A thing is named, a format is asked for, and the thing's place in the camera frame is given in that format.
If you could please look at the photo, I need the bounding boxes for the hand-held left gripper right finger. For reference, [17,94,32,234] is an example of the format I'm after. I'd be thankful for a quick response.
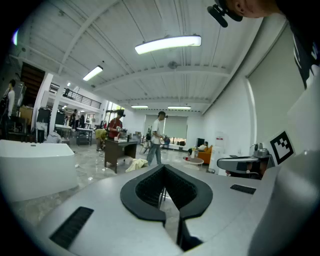
[163,164,263,253]

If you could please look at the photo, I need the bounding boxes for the large grey roller blind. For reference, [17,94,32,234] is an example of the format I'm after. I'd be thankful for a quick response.
[246,22,308,156]

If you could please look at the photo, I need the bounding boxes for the orange sofa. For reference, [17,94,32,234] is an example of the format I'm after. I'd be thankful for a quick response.
[197,144,213,165]

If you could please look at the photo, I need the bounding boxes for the white water dispenser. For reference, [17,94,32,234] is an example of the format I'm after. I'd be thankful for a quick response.
[208,131,230,175]

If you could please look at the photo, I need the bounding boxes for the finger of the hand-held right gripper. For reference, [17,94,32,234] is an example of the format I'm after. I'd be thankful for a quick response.
[216,156,261,173]

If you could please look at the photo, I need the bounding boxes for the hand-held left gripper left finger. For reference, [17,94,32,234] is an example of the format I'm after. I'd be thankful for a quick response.
[34,164,185,256]

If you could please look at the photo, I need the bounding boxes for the person's black printed t-shirt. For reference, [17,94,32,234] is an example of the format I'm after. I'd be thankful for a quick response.
[274,0,320,90]

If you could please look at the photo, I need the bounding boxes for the dark staircase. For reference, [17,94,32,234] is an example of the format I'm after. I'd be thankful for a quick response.
[19,61,46,108]

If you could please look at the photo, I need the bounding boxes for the metal cart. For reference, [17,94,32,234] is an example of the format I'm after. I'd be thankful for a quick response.
[76,127,93,147]

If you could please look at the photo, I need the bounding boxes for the round beige coffee table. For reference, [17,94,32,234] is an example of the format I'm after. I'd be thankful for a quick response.
[183,156,205,171]

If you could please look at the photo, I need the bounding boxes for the person's head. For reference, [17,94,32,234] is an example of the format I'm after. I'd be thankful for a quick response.
[234,0,285,19]

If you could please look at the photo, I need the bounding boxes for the black equipment cabinet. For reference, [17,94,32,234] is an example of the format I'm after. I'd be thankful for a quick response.
[36,107,52,143]
[54,111,67,126]

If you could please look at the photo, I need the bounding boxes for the white bathtub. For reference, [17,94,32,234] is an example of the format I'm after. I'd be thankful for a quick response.
[0,139,79,203]

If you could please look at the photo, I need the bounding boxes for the pale yellow clothes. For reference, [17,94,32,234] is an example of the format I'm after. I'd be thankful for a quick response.
[124,158,149,173]

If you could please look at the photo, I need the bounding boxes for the dark brown desk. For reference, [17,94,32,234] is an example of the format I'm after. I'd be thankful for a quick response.
[104,138,138,174]

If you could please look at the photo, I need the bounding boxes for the black head-mounted camera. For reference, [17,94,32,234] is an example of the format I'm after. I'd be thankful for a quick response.
[206,0,244,28]

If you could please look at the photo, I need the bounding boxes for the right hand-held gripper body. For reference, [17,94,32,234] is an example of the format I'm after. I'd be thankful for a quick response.
[226,129,297,181]

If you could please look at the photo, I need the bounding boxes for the black mezzanine railing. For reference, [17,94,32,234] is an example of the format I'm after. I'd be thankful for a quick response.
[49,82,102,110]

